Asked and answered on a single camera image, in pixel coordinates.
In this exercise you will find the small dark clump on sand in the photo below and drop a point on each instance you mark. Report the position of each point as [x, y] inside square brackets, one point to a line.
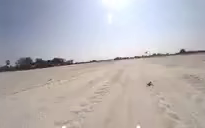
[150, 84]

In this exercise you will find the distant row of trees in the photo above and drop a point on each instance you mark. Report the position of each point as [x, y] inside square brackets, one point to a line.
[163, 54]

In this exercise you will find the robot's own part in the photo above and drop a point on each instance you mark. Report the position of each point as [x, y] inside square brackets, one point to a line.
[63, 126]
[138, 126]

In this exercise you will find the distant buildings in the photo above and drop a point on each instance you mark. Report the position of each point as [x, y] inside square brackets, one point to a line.
[30, 63]

